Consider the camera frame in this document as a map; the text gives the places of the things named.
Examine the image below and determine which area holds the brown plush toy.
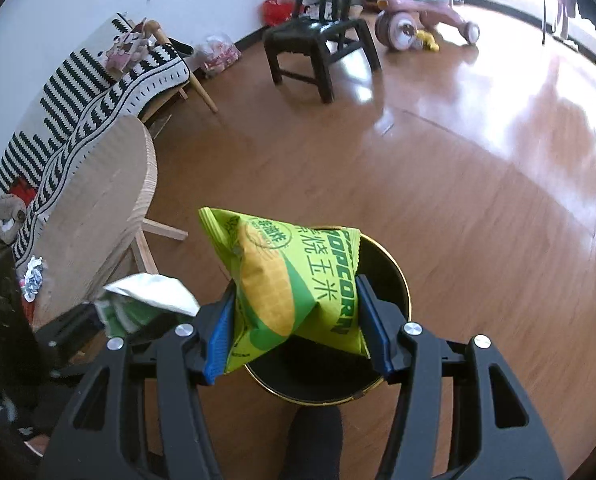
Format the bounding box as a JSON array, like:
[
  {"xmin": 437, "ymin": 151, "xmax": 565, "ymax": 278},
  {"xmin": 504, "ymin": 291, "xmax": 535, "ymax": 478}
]
[{"xmin": 0, "ymin": 192, "xmax": 28, "ymax": 233}]

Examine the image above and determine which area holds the black wooden chair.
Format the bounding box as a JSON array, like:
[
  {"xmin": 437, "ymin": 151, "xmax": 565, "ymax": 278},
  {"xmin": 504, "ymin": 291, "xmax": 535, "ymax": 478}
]
[{"xmin": 263, "ymin": 0, "xmax": 383, "ymax": 105}]

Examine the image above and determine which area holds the pink children's tricycle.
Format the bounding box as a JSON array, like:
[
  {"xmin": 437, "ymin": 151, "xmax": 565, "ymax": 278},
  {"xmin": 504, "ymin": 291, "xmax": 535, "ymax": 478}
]
[{"xmin": 368, "ymin": 0, "xmax": 481, "ymax": 53}]

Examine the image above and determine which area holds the crumpled foil wrapper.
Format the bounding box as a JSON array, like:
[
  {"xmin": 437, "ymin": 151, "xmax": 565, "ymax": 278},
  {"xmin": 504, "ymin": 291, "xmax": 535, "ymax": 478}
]
[{"xmin": 20, "ymin": 255, "xmax": 46, "ymax": 303}]

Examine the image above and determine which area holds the round wooden table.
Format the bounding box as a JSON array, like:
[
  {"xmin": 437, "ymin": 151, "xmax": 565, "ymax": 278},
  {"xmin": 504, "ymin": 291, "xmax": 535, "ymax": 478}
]
[{"xmin": 12, "ymin": 114, "xmax": 189, "ymax": 331}]

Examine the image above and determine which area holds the red cushion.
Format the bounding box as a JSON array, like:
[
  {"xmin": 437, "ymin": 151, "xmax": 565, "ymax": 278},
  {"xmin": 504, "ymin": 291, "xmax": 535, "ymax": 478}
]
[{"xmin": 10, "ymin": 180, "xmax": 38, "ymax": 206}]

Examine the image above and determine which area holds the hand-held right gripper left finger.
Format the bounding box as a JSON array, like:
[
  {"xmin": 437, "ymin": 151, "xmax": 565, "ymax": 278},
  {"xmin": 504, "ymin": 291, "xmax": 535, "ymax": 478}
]
[{"xmin": 40, "ymin": 285, "xmax": 239, "ymax": 480}]

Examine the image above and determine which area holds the black bin with gold rim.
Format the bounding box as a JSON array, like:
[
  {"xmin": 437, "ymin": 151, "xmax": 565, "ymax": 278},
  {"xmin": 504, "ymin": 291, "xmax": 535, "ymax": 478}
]
[{"xmin": 243, "ymin": 237, "xmax": 411, "ymax": 406}]

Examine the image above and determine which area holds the red bag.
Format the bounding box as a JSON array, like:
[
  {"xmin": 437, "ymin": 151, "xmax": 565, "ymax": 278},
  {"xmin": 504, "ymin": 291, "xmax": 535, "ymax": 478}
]
[{"xmin": 263, "ymin": 0, "xmax": 303, "ymax": 28}]

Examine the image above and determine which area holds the green yellow popcorn bag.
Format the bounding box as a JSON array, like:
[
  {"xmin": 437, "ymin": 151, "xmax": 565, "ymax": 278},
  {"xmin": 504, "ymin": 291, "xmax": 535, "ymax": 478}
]
[{"xmin": 199, "ymin": 206, "xmax": 369, "ymax": 375}]

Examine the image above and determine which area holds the black white striped sofa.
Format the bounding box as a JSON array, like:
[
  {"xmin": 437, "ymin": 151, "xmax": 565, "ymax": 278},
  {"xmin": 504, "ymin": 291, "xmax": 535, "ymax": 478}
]
[{"xmin": 0, "ymin": 12, "xmax": 191, "ymax": 261}]

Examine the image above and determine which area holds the pink cushion on sofa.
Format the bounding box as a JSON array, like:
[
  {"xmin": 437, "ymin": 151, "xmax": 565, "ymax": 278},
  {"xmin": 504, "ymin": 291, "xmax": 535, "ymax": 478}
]
[{"xmin": 102, "ymin": 22, "xmax": 151, "ymax": 73}]

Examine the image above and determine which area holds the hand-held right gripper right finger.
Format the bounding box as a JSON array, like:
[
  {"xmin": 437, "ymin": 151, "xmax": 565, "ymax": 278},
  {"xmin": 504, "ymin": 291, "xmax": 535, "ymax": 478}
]
[{"xmin": 355, "ymin": 275, "xmax": 566, "ymax": 480}]

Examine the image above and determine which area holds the clear bag with pink contents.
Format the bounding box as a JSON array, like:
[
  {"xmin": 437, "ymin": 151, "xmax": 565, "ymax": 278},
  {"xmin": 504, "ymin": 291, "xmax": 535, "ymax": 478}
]
[{"xmin": 198, "ymin": 34, "xmax": 241, "ymax": 76}]

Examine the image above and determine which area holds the wooden sofa frame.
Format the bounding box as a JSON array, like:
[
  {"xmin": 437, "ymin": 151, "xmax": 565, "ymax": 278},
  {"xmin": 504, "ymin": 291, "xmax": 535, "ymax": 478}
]
[{"xmin": 128, "ymin": 19, "xmax": 219, "ymax": 126}]

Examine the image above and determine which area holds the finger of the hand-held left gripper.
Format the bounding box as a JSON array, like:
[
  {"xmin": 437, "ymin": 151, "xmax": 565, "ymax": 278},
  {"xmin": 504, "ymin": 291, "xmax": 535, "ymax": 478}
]
[
  {"xmin": 35, "ymin": 302, "xmax": 106, "ymax": 363},
  {"xmin": 128, "ymin": 311, "xmax": 179, "ymax": 348}
]

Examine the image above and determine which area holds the white green snack packet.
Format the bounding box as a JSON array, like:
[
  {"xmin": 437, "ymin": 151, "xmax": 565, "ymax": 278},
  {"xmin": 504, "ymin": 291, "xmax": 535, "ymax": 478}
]
[{"xmin": 98, "ymin": 274, "xmax": 201, "ymax": 338}]

